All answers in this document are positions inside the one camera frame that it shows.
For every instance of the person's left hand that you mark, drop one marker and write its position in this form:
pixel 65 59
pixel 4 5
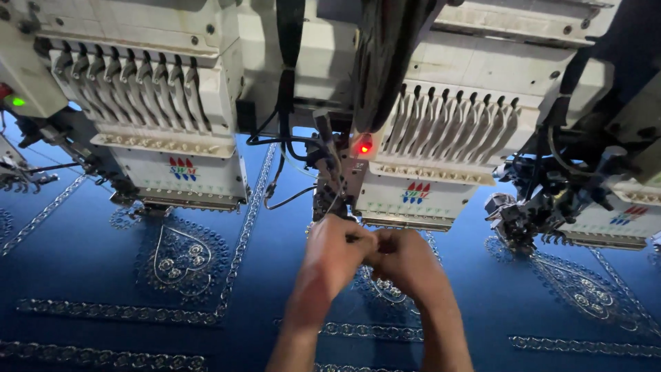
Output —
pixel 330 248

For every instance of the person's right hand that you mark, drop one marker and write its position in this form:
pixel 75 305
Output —
pixel 408 263

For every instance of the person's right fingers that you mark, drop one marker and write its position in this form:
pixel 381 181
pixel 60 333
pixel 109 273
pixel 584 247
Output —
pixel 379 248

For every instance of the person's left fingers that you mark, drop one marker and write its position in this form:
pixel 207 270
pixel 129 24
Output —
pixel 361 240

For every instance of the sequin feeder device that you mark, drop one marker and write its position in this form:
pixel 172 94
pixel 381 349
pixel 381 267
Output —
pixel 521 212
pixel 31 160
pixel 330 170

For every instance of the white embroidery machine head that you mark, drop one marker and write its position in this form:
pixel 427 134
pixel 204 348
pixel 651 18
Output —
pixel 619 206
pixel 26 77
pixel 439 155
pixel 170 129

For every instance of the white embroidery machine beam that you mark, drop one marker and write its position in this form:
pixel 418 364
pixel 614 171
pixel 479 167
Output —
pixel 320 51

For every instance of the blue embroidered fabric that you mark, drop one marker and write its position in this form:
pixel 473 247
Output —
pixel 103 279

